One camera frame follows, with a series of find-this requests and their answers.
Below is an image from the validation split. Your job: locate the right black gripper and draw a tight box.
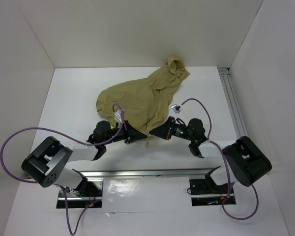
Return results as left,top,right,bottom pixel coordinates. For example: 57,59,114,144
149,116,195,141

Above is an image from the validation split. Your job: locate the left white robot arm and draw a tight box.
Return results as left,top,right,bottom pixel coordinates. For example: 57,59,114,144
21,120,147,196

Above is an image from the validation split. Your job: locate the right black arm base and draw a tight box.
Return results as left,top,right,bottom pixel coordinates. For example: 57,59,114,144
186,166,228,196

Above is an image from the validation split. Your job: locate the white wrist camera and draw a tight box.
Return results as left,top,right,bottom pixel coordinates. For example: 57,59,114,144
114,109,124,123
171,104,181,115

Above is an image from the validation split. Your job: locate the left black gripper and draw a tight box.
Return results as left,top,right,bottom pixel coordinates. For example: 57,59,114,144
103,120,147,145

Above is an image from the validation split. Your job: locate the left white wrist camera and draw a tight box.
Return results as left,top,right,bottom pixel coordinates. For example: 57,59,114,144
114,109,124,123

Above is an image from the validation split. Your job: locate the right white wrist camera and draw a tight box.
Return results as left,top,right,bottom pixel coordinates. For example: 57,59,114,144
171,104,181,115

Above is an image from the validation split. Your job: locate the right side aluminium rail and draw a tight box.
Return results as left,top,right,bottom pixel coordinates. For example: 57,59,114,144
217,68,248,138

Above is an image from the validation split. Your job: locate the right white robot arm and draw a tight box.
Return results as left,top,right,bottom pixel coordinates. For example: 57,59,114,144
149,117,272,187

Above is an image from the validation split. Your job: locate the aluminium rail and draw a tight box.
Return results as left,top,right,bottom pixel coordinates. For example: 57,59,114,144
217,68,248,138
81,168,215,178

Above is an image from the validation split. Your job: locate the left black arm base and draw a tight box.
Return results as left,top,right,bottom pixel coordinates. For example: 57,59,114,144
65,177,102,197

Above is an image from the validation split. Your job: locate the olive yellow jacket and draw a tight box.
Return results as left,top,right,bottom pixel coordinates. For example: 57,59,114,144
96,57,190,140

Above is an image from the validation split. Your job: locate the front aluminium rail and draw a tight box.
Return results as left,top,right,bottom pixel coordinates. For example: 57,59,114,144
81,168,215,178

